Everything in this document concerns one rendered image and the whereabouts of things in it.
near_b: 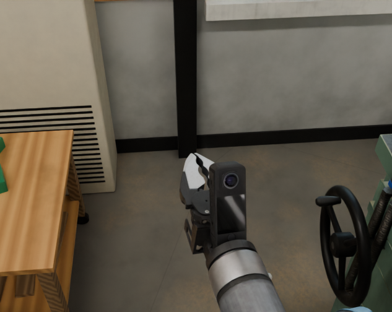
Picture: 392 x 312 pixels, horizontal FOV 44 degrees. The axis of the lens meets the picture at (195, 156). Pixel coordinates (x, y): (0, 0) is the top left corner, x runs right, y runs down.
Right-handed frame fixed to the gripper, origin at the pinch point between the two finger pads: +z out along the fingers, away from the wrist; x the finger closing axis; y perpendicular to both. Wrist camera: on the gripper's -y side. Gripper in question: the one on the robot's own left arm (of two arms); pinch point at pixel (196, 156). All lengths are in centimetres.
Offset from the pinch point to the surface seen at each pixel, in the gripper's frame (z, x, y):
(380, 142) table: 28, 64, 27
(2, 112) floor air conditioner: 120, -42, 75
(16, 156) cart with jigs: 91, -36, 74
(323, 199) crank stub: 10.1, 37.0, 27.0
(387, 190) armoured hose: 5, 49, 21
